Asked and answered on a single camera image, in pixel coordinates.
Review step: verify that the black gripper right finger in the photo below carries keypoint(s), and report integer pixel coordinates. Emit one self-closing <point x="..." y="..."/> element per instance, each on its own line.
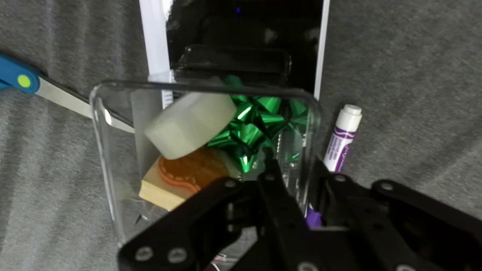
<point x="401" y="227"/>

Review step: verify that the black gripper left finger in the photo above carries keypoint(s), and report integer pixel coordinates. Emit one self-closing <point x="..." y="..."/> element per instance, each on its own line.
<point x="212" y="227"/>

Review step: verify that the clear plastic case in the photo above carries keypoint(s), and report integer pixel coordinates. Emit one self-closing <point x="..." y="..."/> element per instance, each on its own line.
<point x="108" y="166"/>

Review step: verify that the wooden rubber stamp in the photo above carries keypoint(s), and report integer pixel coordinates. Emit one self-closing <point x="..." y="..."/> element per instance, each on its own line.
<point x="176" y="182"/>

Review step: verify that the purple marker pen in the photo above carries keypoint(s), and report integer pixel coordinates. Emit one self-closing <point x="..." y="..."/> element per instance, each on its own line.
<point x="343" y="144"/>

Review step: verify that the translucent tape roll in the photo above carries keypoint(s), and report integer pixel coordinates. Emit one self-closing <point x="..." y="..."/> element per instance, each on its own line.
<point x="191" y="126"/>

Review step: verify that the green gift bow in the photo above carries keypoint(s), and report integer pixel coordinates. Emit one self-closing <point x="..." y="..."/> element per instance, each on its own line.
<point x="251" y="132"/>

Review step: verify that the black tablet with white border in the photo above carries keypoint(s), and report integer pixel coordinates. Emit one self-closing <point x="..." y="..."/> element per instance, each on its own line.
<point x="251" y="25"/>

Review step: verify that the green blue scissors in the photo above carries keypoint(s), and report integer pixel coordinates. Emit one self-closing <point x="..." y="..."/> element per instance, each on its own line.
<point x="16" y="76"/>

